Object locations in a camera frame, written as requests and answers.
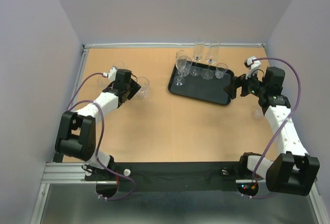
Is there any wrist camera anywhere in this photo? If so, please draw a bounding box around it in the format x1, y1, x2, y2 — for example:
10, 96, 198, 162
107, 67, 118, 82
244, 56, 261, 79

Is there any faceted tumbler glass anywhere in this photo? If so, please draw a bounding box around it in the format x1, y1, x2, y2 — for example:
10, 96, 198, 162
182, 57, 192, 77

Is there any etched stemmed glass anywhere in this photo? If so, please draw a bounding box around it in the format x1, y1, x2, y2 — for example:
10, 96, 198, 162
190, 39, 205, 76

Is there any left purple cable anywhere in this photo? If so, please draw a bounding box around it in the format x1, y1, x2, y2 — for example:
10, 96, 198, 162
67, 72, 137, 201

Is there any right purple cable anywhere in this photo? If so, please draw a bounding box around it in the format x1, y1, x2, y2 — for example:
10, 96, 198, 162
241, 56, 302, 199

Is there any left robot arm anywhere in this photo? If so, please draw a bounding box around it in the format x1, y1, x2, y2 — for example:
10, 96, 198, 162
55, 67, 141, 180

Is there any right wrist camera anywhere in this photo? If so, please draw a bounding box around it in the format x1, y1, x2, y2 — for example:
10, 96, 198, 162
244, 56, 261, 79

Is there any large faceted tumbler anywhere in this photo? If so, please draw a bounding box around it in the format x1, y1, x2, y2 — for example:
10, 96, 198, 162
137, 77, 150, 99

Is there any tall champagne flute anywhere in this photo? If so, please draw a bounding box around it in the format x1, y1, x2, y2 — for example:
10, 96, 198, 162
201, 40, 220, 80

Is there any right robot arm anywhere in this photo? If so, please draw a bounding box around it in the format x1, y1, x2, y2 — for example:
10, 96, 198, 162
224, 66, 320, 196

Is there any clear wine glass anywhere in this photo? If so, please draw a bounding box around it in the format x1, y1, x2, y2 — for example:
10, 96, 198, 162
174, 50, 187, 86

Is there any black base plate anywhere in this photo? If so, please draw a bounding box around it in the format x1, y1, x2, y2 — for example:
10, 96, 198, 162
85, 161, 261, 196

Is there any wide clear cup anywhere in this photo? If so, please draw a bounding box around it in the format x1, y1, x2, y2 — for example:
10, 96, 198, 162
97, 76, 109, 88

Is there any purple cable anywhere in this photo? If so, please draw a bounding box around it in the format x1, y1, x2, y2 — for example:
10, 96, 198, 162
67, 72, 137, 201
241, 56, 302, 199

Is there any aluminium table frame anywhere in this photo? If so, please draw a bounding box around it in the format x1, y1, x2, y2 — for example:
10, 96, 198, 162
41, 46, 320, 223

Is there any black plastic tray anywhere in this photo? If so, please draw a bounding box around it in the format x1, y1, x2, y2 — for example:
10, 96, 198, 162
168, 66, 235, 106

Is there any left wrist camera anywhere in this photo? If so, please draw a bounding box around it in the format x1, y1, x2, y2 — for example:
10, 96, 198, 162
107, 67, 118, 82

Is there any small shot glass far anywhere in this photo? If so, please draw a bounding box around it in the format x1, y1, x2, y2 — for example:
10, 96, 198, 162
112, 60, 127, 70

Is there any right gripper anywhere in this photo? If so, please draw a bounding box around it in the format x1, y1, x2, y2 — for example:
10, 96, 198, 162
222, 67, 267, 99

